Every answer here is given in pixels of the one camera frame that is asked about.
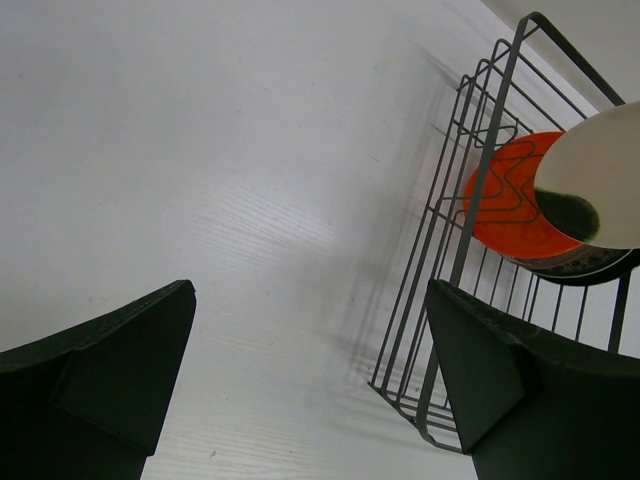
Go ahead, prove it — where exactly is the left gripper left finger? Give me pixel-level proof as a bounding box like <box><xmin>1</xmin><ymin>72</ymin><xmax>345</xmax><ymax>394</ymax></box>
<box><xmin>1</xmin><ymin>280</ymin><xmax>195</xmax><ymax>479</ymax></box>

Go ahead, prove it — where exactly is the orange plate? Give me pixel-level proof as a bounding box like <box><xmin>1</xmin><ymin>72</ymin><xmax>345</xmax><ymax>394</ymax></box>
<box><xmin>473</xmin><ymin>131</ymin><xmax>580</xmax><ymax>260</ymax></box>

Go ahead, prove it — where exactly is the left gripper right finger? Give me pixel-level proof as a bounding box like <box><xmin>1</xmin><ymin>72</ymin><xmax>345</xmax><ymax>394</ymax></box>
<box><xmin>426</xmin><ymin>280</ymin><xmax>639</xmax><ymax>479</ymax></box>

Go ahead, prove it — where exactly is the blue floral plate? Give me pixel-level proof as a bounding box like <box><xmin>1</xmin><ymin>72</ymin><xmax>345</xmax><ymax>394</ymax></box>
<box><xmin>508</xmin><ymin>245</ymin><xmax>638</xmax><ymax>280</ymax></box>

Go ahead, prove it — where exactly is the grey wire dish rack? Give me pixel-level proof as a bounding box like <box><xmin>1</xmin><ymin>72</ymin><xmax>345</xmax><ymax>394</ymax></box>
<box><xmin>369</xmin><ymin>12</ymin><xmax>639</xmax><ymax>453</ymax></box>

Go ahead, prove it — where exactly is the cream plate with black spot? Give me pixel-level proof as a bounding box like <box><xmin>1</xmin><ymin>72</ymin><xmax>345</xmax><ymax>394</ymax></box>
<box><xmin>534</xmin><ymin>102</ymin><xmax>639</xmax><ymax>249</ymax></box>

